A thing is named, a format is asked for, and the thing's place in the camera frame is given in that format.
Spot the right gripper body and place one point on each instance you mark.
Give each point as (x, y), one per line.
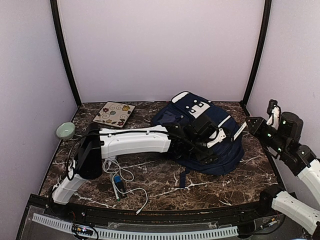
(261, 134)

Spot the left black frame post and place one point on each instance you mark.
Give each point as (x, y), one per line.
(63, 51)

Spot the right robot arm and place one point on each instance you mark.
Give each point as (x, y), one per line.
(301, 161)

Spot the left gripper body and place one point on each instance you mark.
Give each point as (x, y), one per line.
(205, 158)

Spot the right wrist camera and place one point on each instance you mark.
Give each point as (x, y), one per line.
(274, 113)

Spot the pale green ceramic bowl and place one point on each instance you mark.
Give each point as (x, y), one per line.
(66, 131)

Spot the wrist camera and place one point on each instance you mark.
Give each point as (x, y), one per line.
(274, 113)
(218, 136)

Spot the green capped white marker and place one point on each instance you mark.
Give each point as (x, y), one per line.
(114, 187)

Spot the navy blue student backpack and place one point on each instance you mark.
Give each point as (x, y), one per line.
(193, 119)

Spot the grey slotted cable duct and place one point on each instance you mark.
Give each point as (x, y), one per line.
(126, 231)

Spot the right black frame post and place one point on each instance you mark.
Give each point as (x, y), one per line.
(258, 53)

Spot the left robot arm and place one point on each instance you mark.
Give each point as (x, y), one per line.
(84, 160)

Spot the black frame post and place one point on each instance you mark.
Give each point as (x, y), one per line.
(63, 51)
(258, 53)

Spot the white charger with cable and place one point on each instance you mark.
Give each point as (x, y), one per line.
(112, 166)

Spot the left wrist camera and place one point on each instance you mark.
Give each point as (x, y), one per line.
(218, 136)

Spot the red capped white marker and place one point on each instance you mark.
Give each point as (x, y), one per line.
(239, 131)

